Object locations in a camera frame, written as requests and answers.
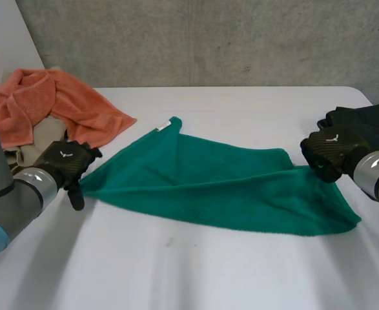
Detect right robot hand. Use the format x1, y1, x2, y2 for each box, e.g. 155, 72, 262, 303
300, 125, 371, 184

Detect dark blue cloth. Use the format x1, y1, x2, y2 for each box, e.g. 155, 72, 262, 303
316, 103, 379, 154

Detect beige shorts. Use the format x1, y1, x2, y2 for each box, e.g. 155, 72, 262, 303
3, 116, 70, 173

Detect coral towel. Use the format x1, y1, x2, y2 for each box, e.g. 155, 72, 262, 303
0, 67, 138, 149

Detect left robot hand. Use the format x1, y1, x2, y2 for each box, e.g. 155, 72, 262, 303
34, 139, 103, 211

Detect teal towel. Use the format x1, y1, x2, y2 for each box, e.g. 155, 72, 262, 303
79, 116, 362, 236

